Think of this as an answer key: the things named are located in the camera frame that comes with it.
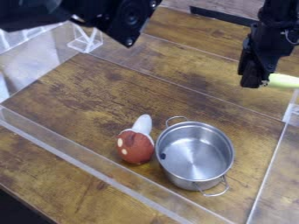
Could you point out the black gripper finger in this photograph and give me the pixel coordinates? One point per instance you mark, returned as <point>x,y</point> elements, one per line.
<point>254,79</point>

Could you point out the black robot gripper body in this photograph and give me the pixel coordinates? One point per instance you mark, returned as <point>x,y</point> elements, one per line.
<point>266,45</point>

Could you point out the green handled metal spoon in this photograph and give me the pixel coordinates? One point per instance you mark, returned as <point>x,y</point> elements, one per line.
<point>280,80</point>

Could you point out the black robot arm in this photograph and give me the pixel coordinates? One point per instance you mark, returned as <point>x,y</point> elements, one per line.
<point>122,18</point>

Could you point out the stainless steel pot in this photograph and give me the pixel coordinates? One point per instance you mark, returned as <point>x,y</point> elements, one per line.
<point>195,154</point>

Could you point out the brown plush mushroom toy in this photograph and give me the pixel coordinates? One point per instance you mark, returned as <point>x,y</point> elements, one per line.
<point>135,145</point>

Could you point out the clear acrylic right barrier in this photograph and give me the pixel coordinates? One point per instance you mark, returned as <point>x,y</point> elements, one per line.
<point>277,203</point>

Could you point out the clear acrylic barrier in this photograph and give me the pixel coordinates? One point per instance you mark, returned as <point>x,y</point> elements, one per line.
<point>126,180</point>
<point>277,203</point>

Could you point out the clear acrylic front barrier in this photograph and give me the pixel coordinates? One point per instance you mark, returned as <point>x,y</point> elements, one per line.
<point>126,180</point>

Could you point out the clear acrylic corner bracket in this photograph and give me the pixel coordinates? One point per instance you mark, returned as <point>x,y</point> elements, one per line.
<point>86,42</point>

